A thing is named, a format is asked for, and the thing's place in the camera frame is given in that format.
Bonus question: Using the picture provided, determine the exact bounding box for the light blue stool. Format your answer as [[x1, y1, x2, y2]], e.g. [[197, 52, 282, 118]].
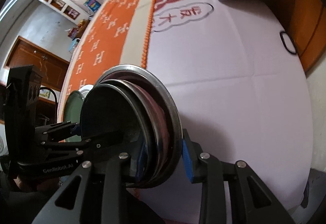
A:
[[68, 38, 80, 54]]

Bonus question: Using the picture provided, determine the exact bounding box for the white plate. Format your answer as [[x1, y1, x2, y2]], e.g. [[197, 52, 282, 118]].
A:
[[78, 85, 93, 100]]

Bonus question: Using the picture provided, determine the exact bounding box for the black cable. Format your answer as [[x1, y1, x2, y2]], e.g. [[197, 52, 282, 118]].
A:
[[37, 87, 59, 123]]

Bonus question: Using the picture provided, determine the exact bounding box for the small steel bowl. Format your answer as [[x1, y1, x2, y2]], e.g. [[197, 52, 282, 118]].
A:
[[80, 84, 148, 182]]

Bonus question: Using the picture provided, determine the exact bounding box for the blue framed picture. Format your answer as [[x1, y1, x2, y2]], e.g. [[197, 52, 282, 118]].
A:
[[84, 0, 101, 13]]

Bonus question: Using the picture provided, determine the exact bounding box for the white printed tablecloth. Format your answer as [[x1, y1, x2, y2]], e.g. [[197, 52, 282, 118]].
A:
[[147, 0, 313, 210]]

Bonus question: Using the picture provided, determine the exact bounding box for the orange wooden sliding door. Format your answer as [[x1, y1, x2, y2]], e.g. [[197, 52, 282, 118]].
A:
[[265, 0, 325, 73]]

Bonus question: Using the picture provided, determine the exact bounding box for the black hair tie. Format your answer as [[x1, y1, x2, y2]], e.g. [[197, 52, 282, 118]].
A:
[[279, 31, 298, 56]]

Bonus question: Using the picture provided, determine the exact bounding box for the brown wooden door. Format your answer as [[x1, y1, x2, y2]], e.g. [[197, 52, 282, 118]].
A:
[[4, 36, 69, 92]]

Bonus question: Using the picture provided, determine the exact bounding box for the green plate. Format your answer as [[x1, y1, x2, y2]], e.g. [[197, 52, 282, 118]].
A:
[[62, 90, 85, 143]]

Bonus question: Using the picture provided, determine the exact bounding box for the orange H-pattern table runner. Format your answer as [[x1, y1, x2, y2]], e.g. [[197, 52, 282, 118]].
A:
[[57, 0, 155, 122]]

